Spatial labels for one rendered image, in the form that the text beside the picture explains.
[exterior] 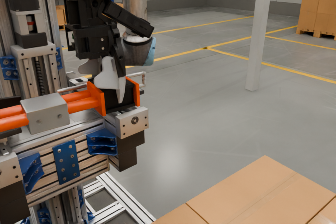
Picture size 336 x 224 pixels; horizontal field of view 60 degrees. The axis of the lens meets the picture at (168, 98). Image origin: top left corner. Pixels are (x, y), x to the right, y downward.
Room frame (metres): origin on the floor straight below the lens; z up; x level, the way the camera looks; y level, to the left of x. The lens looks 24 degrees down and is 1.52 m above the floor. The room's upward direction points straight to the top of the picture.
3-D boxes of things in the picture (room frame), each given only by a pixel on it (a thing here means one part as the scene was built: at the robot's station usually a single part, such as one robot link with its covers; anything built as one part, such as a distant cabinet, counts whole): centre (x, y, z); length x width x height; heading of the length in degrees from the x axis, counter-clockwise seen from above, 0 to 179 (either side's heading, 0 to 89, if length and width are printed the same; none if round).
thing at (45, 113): (0.48, 0.23, 1.27); 0.07 x 0.07 x 0.04; 35
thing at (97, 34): (0.55, 0.14, 1.42); 0.09 x 0.08 x 0.12; 124
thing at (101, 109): (0.55, 0.11, 1.28); 0.08 x 0.07 x 0.05; 125
